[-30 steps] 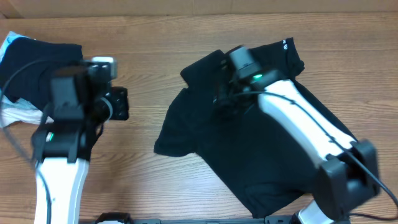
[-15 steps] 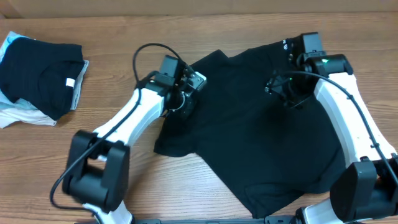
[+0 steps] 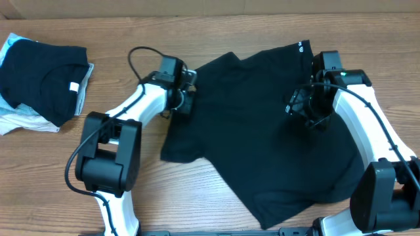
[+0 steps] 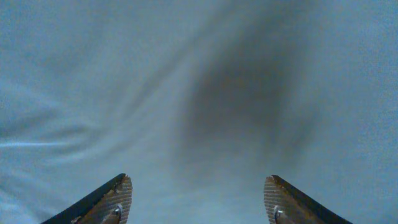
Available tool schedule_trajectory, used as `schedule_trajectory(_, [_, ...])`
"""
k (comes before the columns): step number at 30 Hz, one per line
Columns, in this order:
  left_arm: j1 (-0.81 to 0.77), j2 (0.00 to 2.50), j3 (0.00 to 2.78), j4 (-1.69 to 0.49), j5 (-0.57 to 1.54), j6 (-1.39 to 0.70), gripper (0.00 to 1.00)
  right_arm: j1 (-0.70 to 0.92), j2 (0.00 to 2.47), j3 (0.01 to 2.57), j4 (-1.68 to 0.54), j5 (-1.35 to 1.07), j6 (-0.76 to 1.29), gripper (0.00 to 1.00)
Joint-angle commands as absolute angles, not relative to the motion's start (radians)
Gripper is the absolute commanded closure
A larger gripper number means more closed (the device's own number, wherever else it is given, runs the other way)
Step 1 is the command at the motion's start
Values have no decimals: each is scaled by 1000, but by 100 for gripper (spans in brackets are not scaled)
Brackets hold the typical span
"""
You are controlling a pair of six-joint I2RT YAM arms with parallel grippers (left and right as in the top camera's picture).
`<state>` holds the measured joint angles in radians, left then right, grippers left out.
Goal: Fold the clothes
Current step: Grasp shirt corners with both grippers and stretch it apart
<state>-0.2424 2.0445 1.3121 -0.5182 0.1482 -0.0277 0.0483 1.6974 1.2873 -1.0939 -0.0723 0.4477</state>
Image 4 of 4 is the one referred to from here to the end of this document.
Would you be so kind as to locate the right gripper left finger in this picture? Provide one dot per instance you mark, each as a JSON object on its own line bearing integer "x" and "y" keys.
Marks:
{"x": 109, "y": 204}

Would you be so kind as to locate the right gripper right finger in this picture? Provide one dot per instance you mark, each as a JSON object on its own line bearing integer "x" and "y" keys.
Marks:
{"x": 286, "y": 204}

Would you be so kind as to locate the light blue cloth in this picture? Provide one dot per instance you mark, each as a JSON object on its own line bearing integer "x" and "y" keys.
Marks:
{"x": 198, "y": 102}

